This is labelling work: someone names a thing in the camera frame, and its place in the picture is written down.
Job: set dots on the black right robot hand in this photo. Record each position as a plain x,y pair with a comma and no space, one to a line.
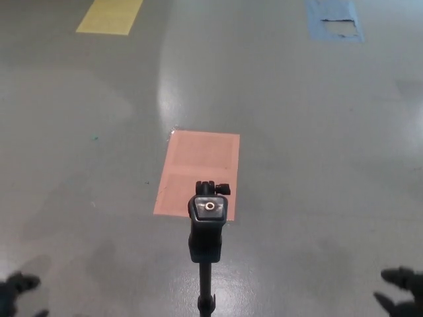
414,284

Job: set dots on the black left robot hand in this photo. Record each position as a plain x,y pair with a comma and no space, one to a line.
11,290

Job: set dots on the black phone stand tripod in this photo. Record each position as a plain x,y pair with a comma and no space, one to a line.
205,237

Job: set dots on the orange floor marking sheet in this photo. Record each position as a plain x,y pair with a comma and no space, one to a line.
198,155

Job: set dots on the torn blue floor marking sheet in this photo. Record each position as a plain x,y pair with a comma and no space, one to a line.
317,20

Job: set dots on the yellow floor marking sheet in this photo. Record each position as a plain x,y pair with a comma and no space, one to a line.
107,16

